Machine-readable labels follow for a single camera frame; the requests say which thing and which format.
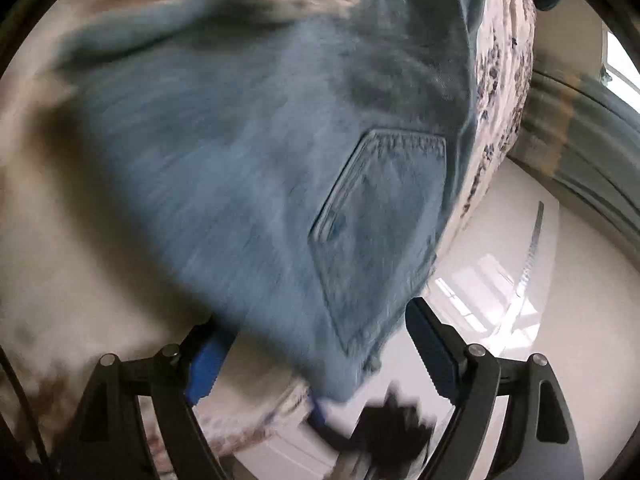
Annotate floral fleece blanket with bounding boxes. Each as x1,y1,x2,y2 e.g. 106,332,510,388
1,0,536,462

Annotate window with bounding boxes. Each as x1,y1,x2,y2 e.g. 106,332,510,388
601,28,640,112

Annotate blue frayed denim pants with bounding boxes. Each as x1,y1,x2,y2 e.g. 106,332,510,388
58,0,485,402

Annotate black cable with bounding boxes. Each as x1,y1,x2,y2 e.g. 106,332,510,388
0,343,51,466

